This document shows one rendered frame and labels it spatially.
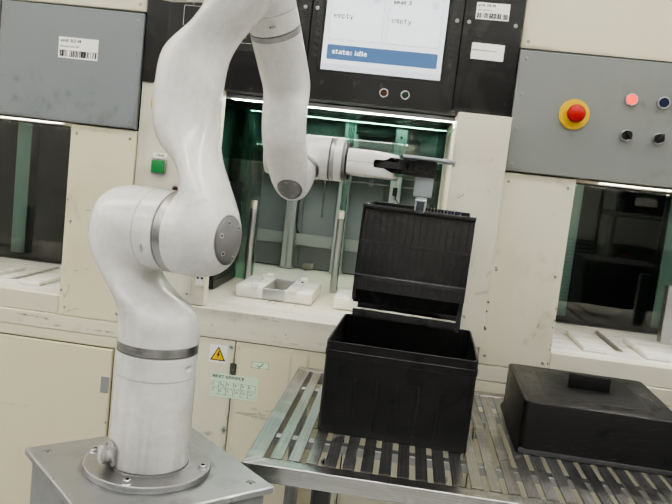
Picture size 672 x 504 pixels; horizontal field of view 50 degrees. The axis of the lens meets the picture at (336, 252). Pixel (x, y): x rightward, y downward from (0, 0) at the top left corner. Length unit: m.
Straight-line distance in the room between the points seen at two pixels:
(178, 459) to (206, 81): 0.55
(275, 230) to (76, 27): 1.11
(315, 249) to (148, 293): 1.62
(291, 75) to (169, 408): 0.61
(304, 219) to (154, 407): 1.66
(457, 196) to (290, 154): 0.50
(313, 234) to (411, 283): 1.36
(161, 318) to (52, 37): 1.05
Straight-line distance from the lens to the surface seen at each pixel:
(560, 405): 1.42
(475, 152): 1.68
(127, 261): 1.09
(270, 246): 2.69
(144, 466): 1.12
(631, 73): 1.80
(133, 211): 1.06
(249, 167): 2.28
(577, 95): 1.76
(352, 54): 1.75
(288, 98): 1.33
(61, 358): 1.99
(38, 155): 2.47
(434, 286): 1.32
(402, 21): 1.76
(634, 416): 1.45
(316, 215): 2.65
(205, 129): 1.06
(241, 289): 2.00
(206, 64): 1.07
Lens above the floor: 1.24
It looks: 6 degrees down
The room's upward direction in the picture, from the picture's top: 6 degrees clockwise
